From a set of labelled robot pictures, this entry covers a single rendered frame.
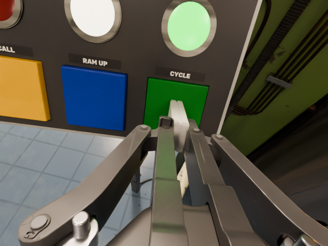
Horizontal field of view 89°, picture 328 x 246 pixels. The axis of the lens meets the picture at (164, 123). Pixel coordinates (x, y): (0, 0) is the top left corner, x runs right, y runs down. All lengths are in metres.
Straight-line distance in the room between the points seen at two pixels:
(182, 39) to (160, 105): 0.08
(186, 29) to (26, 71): 0.19
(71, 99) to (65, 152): 1.18
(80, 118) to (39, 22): 0.11
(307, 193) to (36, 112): 0.50
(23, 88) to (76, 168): 1.09
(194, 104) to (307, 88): 0.35
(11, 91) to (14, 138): 1.36
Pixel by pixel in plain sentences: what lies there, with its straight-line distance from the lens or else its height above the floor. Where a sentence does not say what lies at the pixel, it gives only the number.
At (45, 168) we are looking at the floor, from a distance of 1.40.
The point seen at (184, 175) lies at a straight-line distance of 0.57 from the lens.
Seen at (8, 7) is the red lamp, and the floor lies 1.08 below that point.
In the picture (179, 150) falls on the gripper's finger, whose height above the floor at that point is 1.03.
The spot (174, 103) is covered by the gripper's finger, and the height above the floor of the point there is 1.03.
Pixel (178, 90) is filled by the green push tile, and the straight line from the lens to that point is 0.21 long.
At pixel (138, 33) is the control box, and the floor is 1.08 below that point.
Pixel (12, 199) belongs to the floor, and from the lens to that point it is 1.42.
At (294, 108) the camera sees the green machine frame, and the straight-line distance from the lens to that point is 0.56.
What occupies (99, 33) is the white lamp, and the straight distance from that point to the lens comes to 0.21.
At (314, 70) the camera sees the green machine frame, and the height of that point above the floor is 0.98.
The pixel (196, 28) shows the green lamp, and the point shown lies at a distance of 0.20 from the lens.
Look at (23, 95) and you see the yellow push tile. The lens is 0.27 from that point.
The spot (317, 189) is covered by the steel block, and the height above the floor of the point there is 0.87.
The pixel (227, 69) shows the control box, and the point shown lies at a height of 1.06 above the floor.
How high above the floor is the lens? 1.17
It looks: 55 degrees down
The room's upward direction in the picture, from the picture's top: 12 degrees clockwise
